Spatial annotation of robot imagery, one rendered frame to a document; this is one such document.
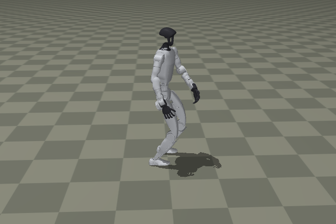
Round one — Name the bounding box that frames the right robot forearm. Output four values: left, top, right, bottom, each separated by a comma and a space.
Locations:
152, 77, 165, 106

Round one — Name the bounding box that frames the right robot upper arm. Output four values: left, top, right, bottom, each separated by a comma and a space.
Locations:
151, 52, 164, 82

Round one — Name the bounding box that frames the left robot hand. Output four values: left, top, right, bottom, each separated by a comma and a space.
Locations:
191, 83, 200, 103

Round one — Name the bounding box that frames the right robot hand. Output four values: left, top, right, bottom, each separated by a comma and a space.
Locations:
160, 99, 176, 119

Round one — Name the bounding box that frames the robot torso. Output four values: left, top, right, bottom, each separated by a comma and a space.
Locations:
156, 47, 175, 100

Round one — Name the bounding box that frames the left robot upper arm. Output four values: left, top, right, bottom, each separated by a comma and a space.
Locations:
172, 47, 186, 74

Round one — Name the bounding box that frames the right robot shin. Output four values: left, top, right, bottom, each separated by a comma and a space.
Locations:
153, 133, 178, 161

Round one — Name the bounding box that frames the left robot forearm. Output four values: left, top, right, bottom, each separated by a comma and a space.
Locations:
181, 71, 194, 89

